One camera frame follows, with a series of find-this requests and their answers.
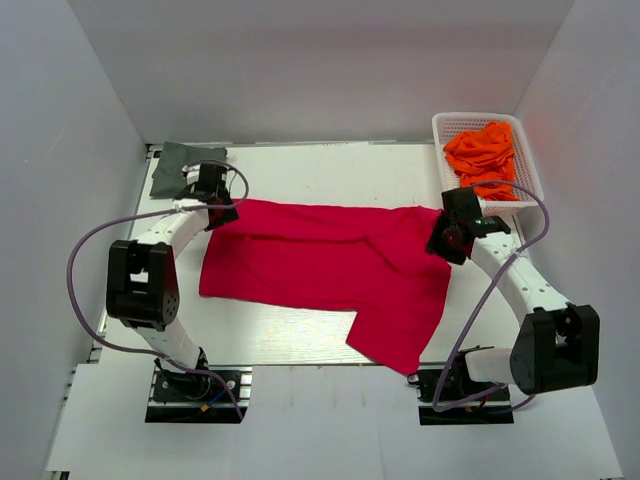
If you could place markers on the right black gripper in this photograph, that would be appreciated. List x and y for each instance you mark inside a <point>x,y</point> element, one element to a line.
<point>435,243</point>

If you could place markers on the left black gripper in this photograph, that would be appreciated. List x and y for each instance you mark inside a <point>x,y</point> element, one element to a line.
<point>228,215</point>

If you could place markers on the red t shirt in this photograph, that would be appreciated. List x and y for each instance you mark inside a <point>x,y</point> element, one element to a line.
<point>371,261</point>

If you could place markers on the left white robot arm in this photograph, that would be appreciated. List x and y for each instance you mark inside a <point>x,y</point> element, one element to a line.
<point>142,283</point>

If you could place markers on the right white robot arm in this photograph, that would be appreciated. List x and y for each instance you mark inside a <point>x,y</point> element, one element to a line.
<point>557,346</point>

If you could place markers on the folded grey t shirt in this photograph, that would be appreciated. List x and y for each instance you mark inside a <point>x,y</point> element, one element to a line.
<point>168,179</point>

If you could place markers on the orange t shirt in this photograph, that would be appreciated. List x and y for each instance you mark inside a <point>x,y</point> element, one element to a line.
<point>479,156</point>

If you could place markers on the white plastic basket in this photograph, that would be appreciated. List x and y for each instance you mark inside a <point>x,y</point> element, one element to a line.
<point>527,185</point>

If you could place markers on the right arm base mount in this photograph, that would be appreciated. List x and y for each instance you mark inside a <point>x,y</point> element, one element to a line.
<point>491,409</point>

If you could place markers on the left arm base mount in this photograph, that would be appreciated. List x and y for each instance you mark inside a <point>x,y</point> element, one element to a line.
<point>176,398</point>

